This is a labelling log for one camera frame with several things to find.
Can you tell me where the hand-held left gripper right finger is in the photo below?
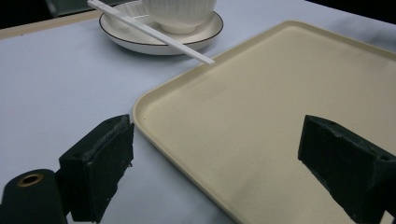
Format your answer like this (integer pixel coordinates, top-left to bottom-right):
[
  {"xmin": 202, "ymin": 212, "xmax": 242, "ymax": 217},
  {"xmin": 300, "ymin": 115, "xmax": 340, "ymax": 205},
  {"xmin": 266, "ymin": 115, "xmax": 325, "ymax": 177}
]
[{"xmin": 297, "ymin": 114, "xmax": 396, "ymax": 224}]

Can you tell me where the pale blue tablecloth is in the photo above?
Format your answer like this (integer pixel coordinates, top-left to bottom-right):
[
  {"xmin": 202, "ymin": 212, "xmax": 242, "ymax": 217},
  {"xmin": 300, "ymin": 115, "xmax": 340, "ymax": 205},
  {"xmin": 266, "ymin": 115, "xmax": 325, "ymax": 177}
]
[{"xmin": 0, "ymin": 0, "xmax": 396, "ymax": 224}]

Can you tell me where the white chopstick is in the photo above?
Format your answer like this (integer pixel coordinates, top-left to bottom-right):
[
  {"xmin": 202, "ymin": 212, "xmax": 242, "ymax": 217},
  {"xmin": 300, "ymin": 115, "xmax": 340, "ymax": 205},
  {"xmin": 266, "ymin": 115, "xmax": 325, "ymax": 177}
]
[{"xmin": 87, "ymin": 0, "xmax": 217, "ymax": 66}]

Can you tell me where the white plate with dark rim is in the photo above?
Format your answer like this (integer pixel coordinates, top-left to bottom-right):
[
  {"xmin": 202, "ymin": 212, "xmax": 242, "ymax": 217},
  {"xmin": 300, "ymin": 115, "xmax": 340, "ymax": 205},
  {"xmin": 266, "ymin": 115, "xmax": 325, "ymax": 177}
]
[{"xmin": 98, "ymin": 1, "xmax": 224, "ymax": 56}]

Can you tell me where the white ribbed bowl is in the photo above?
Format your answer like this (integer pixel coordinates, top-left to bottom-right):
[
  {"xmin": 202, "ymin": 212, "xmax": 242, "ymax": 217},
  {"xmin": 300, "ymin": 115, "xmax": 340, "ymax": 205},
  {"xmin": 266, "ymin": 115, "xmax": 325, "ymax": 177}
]
[{"xmin": 141, "ymin": 0, "xmax": 218, "ymax": 35}]

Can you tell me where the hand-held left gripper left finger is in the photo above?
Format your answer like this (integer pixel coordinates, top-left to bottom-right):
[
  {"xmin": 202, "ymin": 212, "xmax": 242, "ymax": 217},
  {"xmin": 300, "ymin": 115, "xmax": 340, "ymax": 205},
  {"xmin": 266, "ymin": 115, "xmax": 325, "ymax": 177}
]
[{"xmin": 58, "ymin": 114, "xmax": 135, "ymax": 224}]

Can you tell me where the beige plastic tray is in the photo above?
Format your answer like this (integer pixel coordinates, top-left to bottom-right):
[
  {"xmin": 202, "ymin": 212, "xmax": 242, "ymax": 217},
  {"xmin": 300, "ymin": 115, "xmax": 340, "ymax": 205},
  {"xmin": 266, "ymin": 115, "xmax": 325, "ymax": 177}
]
[{"xmin": 132, "ymin": 20, "xmax": 396, "ymax": 224}]

